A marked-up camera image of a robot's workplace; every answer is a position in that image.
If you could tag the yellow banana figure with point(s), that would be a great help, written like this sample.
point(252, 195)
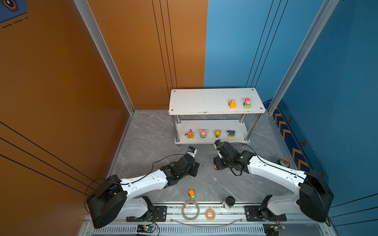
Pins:
point(217, 133)

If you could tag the green circuit board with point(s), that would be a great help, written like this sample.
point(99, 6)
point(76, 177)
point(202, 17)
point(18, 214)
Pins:
point(273, 229)
point(145, 229)

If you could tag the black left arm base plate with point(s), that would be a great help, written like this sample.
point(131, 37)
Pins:
point(155, 214)

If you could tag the orange yellow dragon figure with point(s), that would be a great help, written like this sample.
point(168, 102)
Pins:
point(190, 134)

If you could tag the blue yellow duck figure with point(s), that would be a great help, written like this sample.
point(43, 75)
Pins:
point(231, 133)

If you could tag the pink green monster figure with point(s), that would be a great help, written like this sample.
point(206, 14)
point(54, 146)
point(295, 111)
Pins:
point(203, 133)

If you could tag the white two-tier metal shelf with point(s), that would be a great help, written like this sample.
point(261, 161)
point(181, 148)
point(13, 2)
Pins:
point(208, 109)

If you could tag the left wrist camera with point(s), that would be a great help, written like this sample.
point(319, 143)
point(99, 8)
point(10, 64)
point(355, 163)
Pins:
point(191, 151)

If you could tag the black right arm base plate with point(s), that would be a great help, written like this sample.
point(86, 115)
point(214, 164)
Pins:
point(256, 213)

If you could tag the green circuit board left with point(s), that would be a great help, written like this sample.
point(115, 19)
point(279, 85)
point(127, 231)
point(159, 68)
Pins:
point(145, 229)

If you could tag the pink green toy car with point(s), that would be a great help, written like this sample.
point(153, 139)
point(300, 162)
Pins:
point(247, 103)

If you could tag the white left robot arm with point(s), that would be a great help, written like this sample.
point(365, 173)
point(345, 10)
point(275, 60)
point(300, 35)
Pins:
point(122, 198)

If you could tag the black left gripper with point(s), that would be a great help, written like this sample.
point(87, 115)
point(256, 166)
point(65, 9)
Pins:
point(195, 167)

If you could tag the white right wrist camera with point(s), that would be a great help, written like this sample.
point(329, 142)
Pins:
point(219, 146)

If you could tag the green beverage can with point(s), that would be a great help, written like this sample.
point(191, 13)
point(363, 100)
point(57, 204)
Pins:
point(284, 162)

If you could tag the tan tape roll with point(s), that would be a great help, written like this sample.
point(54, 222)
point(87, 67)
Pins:
point(210, 214)

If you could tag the orange green toy truck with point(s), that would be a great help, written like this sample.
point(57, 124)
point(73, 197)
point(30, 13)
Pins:
point(192, 195)

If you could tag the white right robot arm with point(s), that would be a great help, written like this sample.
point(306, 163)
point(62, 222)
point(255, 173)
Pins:
point(310, 195)

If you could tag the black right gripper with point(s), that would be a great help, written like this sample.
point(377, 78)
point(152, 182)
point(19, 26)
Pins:
point(216, 162)

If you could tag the green circuit board right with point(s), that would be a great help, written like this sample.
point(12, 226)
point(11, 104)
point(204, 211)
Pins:
point(273, 229)

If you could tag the clear tape roll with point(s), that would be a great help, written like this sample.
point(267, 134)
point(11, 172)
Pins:
point(190, 211)

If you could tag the black lidded paper cup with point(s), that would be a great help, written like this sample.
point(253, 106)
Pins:
point(228, 203)

